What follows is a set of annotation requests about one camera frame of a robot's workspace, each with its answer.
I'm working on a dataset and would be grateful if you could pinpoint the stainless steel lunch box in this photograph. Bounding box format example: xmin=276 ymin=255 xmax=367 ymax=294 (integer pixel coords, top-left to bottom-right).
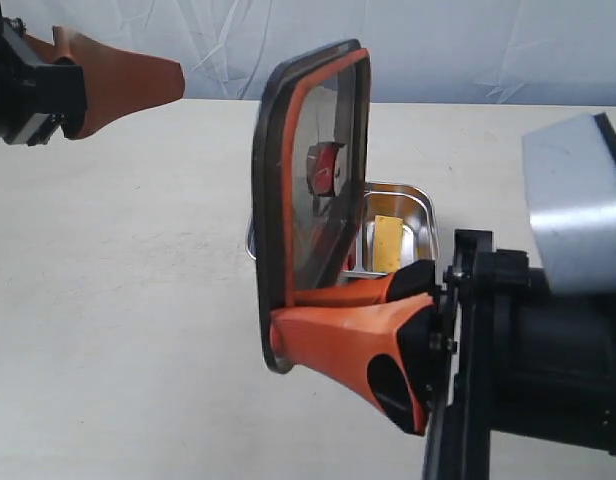
xmin=244 ymin=182 xmax=437 ymax=281

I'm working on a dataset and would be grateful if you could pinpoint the dark transparent box lid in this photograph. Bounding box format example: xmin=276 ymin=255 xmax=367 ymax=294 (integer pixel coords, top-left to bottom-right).
xmin=249 ymin=39 xmax=371 ymax=374

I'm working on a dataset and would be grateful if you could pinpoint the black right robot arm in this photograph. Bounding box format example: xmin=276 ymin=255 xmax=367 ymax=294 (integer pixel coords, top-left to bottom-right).
xmin=262 ymin=230 xmax=616 ymax=479

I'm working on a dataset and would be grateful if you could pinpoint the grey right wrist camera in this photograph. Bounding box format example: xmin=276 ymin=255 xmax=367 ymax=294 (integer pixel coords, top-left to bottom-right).
xmin=522 ymin=113 xmax=616 ymax=295

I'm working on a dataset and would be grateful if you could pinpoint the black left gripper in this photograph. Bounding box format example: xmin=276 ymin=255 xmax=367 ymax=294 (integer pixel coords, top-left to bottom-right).
xmin=0 ymin=3 xmax=184 ymax=146

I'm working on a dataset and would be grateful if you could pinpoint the yellow toy cheese slice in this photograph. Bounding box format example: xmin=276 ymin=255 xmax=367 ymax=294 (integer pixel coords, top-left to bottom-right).
xmin=373 ymin=215 xmax=403 ymax=273

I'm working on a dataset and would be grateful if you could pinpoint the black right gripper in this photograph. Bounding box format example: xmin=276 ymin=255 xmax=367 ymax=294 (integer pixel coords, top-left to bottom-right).
xmin=270 ymin=229 xmax=532 ymax=479

